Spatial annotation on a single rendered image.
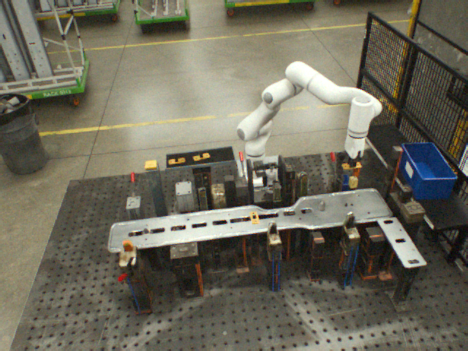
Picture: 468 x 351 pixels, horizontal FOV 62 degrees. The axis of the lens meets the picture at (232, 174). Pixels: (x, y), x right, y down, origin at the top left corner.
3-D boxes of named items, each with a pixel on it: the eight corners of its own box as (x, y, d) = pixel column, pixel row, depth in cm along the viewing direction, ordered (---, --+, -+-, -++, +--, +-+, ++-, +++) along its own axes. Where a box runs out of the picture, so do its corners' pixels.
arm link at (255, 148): (240, 151, 239) (239, 118, 224) (262, 139, 248) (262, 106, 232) (254, 159, 232) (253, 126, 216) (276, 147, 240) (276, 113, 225)
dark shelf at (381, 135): (434, 233, 177) (436, 228, 175) (358, 130, 247) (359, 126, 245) (480, 227, 178) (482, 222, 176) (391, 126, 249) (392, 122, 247)
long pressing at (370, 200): (105, 258, 177) (104, 256, 176) (111, 223, 195) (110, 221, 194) (395, 219, 187) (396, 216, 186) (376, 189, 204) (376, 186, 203)
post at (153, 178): (158, 230, 229) (143, 172, 201) (159, 221, 235) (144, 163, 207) (171, 229, 229) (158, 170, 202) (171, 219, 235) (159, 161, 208)
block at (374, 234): (360, 281, 194) (370, 243, 176) (352, 264, 202) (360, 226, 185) (379, 278, 194) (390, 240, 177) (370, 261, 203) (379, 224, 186)
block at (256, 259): (251, 265, 205) (250, 227, 187) (248, 246, 215) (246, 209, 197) (262, 264, 205) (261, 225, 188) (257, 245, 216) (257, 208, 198)
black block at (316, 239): (308, 286, 193) (314, 247, 175) (303, 269, 202) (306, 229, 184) (325, 284, 194) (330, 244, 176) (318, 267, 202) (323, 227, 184)
